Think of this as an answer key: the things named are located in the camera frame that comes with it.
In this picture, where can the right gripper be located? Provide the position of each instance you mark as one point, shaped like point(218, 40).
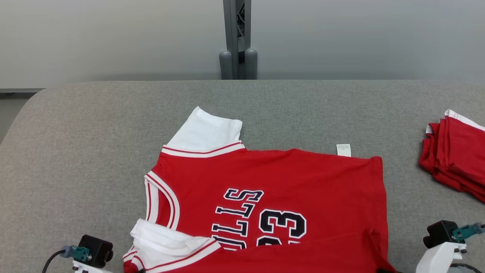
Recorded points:
point(435, 259)

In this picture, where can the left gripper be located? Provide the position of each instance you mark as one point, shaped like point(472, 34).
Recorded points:
point(89, 270)

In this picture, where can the red white sports shorts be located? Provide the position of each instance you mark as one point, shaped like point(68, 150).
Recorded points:
point(458, 159)

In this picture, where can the red white basketball jersey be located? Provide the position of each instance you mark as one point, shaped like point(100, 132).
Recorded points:
point(284, 174)

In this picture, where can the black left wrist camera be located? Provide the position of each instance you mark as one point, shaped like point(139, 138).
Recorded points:
point(98, 250)

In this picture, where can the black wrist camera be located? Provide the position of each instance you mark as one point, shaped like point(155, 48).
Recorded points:
point(98, 250)
point(439, 232)

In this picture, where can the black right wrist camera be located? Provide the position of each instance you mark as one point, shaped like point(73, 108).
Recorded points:
point(439, 232)

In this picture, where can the grey wall baseboard strip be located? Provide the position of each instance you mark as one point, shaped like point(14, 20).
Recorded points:
point(19, 90)

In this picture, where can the grey cylindrical post foot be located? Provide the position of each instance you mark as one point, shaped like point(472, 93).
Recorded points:
point(251, 65)
point(225, 66)

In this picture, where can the grey metal partition post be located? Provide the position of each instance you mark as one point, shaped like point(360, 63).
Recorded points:
point(232, 26)

